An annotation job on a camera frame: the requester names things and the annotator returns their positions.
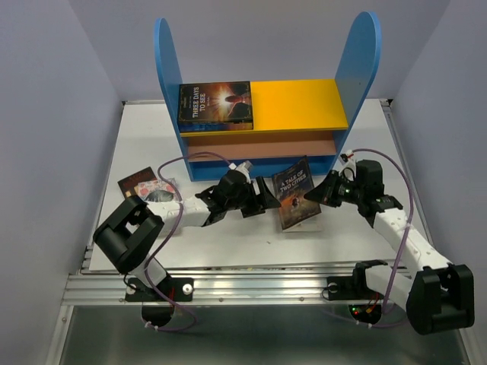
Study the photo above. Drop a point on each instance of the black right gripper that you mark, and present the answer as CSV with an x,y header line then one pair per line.
x,y
323,192

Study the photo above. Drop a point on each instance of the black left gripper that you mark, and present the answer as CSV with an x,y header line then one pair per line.
x,y
259,202

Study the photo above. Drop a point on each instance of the A Tale of Two Cities book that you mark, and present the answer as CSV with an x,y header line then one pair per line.
x,y
296,213

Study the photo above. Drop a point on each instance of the Three Days to See book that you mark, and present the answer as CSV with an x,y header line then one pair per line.
x,y
225,102

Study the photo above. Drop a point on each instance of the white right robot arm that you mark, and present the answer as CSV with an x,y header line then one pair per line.
x,y
436,295

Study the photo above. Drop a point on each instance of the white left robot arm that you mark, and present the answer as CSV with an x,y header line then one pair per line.
x,y
127,236

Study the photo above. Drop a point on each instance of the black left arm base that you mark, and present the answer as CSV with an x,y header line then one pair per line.
x,y
164,308

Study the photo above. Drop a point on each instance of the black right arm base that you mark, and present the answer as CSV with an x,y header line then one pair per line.
x,y
372,281

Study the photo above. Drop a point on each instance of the blue yellow wooden bookshelf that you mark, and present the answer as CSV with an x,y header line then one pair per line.
x,y
292,118

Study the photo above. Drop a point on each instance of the Little Women floral book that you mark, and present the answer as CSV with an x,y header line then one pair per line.
x,y
155,191

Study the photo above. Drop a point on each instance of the dark red book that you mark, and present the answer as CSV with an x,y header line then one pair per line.
x,y
129,184

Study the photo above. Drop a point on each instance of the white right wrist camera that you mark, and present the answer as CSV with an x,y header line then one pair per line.
x,y
347,159

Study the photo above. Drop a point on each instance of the aluminium mounting rail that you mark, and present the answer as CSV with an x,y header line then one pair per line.
x,y
227,287

